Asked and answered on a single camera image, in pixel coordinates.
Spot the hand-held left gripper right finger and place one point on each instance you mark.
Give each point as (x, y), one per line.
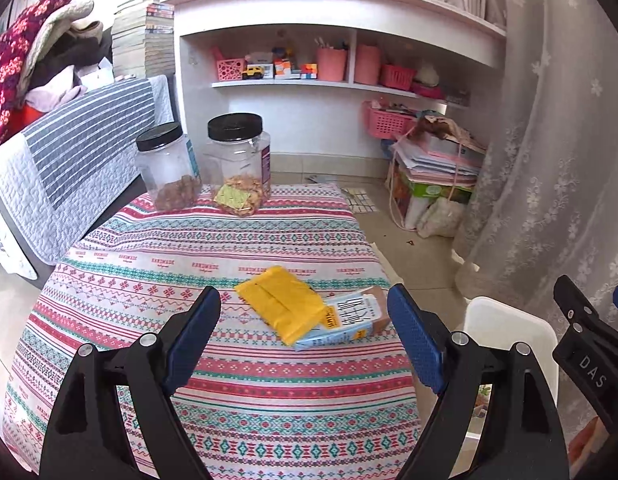
(416, 340)

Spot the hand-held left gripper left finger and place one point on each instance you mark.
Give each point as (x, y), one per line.
(191, 345)

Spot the light blue drink carton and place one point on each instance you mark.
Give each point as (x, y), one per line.
(354, 317)

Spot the white waste bin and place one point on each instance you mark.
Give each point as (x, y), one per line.
(504, 320)

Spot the yellow snack packet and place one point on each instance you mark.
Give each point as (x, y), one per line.
(279, 300)

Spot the person's right hand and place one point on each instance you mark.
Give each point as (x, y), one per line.
(586, 442)

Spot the white cloth bag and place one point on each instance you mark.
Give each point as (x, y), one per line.
(439, 217)

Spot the white lace curtain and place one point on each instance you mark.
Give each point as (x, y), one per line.
(549, 160)

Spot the green and white box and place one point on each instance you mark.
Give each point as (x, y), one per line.
(429, 192)

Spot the checkered paper sheet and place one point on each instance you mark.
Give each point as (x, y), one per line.
(360, 200)

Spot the dark grey sofa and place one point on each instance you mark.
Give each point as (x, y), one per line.
(116, 205)

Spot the clear jar with brown nuts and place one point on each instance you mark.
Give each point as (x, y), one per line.
(164, 170)

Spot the stack of papers and folders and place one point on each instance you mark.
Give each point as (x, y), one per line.
(439, 160)

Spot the clear jar with crackers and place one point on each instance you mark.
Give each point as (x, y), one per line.
(236, 160)

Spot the grey striped quilted sofa cover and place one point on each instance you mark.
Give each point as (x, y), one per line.
(64, 160)
(4, 255)

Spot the large pink basket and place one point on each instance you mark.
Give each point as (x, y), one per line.
(384, 122)

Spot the dark pink basket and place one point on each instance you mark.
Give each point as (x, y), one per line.
(396, 77)

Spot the small pink perforated basket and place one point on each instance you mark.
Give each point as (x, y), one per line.
(229, 70)

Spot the yellow toy car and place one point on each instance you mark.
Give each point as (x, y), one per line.
(252, 72)

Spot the pink bucket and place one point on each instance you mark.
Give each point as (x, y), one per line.
(367, 65)

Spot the pink pen cup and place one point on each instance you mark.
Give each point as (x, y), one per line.
(331, 65)

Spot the colourful puzzle cube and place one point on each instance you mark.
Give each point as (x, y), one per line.
(309, 71)

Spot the small toy box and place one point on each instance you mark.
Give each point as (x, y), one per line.
(284, 68)

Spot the stack of books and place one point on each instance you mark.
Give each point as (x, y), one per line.
(141, 35)

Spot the pile of clothes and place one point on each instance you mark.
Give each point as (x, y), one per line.
(64, 55)

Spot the red floral blanket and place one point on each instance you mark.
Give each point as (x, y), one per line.
(14, 60)

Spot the white shelf unit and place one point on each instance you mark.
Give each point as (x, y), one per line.
(314, 5)

